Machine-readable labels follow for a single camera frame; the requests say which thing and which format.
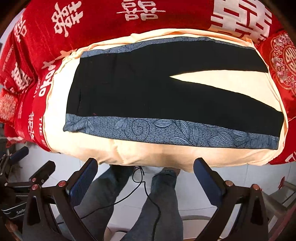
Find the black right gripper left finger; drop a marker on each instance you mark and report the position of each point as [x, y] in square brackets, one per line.
[39, 222]

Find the red embroidered round-pattern pillow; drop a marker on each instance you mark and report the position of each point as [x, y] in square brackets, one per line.
[278, 51]

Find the red blanket with white characters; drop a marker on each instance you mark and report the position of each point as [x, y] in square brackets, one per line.
[48, 31]

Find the black pants with grey trim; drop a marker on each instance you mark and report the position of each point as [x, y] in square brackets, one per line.
[184, 91]

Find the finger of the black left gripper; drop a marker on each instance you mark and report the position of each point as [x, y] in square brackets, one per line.
[39, 177]
[8, 160]

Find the cream cushion cover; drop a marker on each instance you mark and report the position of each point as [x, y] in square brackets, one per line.
[128, 153]

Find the person's legs in jeans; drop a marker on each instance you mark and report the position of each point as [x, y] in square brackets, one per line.
[145, 205]

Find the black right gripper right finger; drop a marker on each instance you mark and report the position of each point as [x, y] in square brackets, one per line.
[251, 221]

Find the metal chair frame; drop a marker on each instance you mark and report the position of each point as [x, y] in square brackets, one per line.
[280, 207]

